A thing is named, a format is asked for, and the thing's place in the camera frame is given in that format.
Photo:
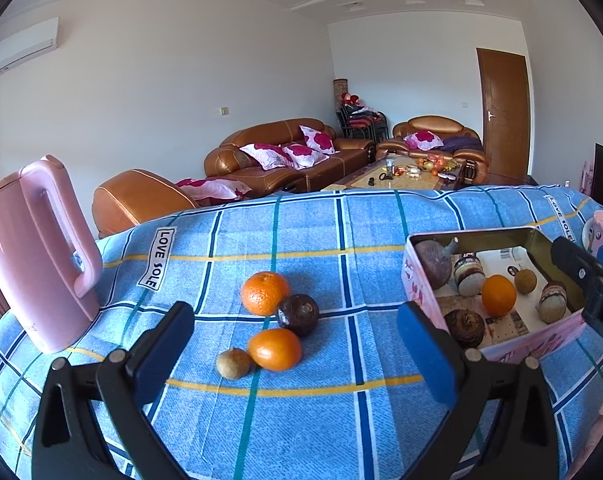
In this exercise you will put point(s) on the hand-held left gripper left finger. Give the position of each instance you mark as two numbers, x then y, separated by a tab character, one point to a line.
167	340

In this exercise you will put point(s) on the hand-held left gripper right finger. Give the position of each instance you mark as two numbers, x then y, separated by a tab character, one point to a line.
424	350

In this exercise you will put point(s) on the layered round cake roll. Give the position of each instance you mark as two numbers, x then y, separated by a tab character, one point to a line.
470	275
553	304

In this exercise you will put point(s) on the small brown kiwi fruit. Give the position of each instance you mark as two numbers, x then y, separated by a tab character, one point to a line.
526	281

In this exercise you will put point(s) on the pink printed tin box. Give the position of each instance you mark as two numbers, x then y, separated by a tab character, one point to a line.
421	285

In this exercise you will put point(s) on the smooth orange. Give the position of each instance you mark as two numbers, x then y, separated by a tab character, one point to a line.
499	296
274	350

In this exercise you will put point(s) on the large purple stemmed fruit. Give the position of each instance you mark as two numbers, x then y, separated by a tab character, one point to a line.
433	265

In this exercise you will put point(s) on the person's right hand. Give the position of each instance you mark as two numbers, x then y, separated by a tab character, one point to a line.
594	452

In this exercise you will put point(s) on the small brown longan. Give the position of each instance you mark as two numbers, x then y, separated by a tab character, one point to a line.
234	363

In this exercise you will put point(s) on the orange with dimpled skin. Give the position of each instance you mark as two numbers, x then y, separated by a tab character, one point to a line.
265	293

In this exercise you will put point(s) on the dark brown passion fruit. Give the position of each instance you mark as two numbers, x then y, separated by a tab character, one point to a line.
297	316

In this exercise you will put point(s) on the brown leather armchair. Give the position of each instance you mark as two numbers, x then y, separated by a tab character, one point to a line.
136	195

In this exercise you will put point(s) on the pink electric kettle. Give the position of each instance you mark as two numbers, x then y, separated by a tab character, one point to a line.
26	260

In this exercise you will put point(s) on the blue plaid tablecloth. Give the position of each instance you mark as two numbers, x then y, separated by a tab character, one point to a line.
306	235

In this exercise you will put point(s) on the purple blanket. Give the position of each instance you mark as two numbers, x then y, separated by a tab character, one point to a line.
462	143

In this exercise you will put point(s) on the brown wooden door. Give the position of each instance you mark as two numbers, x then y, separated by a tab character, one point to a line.
504	110

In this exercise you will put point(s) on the heap of small oranges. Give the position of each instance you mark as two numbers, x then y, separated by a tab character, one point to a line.
426	166

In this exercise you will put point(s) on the wooden coffee table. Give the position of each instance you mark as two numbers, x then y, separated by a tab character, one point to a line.
361	180

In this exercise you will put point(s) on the pink floral pillow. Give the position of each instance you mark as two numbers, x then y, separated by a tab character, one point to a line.
318	139
424	140
264	156
304	155

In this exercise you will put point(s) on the short brown leather sofa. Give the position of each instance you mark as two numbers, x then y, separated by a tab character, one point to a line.
431	124

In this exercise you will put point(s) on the long brown leather sofa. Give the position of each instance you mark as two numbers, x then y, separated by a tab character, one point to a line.
266	132

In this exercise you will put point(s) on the stacked dark chairs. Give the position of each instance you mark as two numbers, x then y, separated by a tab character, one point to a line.
361	124

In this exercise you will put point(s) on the red plush toy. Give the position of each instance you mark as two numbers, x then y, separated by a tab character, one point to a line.
351	98

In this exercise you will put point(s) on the tall patterned floor vase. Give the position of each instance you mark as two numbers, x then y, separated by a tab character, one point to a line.
340	100

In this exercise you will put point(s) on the white wall air conditioner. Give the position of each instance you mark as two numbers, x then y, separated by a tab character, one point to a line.
16	50

